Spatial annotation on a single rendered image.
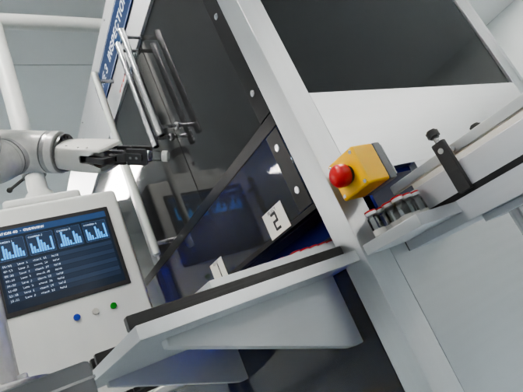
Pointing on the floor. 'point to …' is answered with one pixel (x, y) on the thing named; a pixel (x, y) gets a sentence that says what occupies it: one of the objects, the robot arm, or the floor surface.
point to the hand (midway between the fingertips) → (139, 155)
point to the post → (378, 281)
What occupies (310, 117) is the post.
